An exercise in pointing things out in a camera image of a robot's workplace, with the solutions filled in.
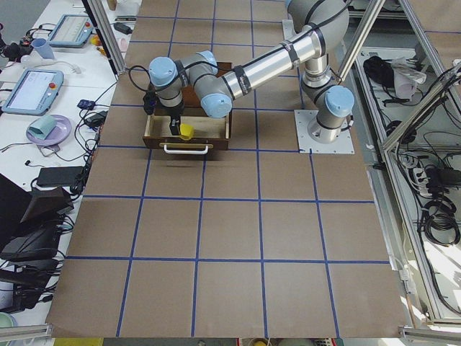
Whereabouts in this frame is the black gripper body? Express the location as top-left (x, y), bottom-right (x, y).
top-left (158, 99), bottom-right (184, 125)

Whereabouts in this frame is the yellow block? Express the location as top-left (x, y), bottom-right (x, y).
top-left (180, 123), bottom-right (194, 141)

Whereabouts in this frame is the light wood drawer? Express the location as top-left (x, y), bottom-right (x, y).
top-left (143, 107), bottom-right (232, 152)

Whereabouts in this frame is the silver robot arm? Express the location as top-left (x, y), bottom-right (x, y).
top-left (148, 0), bottom-right (354, 143)

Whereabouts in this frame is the black power adapter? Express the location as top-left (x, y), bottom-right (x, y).
top-left (113, 22), bottom-right (133, 35)

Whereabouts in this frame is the purple plate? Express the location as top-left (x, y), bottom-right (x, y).
top-left (26, 115), bottom-right (72, 146)

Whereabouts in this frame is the teach pendant tablet far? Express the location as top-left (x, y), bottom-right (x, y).
top-left (48, 14), bottom-right (94, 48)

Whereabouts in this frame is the teach pendant tablet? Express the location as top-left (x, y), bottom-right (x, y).
top-left (1, 68), bottom-right (64, 116)
top-left (48, 14), bottom-right (94, 48)

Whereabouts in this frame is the teal cup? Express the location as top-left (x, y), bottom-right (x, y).
top-left (27, 115), bottom-right (56, 140)

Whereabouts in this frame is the teach pendant tablet near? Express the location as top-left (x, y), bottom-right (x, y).
top-left (1, 68), bottom-right (64, 116)

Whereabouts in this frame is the light blue cup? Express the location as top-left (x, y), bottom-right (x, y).
top-left (31, 38), bottom-right (55, 60)

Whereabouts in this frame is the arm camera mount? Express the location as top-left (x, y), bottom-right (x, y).
top-left (143, 90), bottom-right (157, 115)

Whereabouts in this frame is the white drawer handle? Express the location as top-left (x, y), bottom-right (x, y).
top-left (161, 143), bottom-right (210, 155)

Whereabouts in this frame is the aluminium frame post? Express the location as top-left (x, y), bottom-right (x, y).
top-left (81, 0), bottom-right (126, 76)

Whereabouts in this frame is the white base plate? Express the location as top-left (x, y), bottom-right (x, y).
top-left (294, 110), bottom-right (354, 154)

